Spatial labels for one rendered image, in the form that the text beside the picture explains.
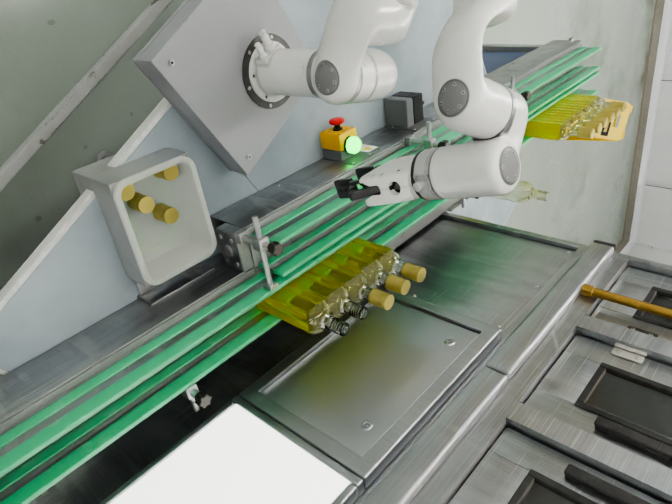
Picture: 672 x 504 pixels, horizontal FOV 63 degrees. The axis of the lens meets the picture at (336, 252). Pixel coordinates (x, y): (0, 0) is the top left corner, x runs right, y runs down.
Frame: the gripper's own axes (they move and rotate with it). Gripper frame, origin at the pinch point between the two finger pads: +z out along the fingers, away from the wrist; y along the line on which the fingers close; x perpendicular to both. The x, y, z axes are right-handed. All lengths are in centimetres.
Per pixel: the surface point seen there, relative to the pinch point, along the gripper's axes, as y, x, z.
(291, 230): 2.7, -9.9, 26.2
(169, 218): -16.1, 1.7, 37.5
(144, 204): -20.1, 6.4, 36.2
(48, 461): -55, -26, 34
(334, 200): 18.0, -9.4, 27.7
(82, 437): -49, -26, 35
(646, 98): 591, -127, 151
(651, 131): 591, -165, 151
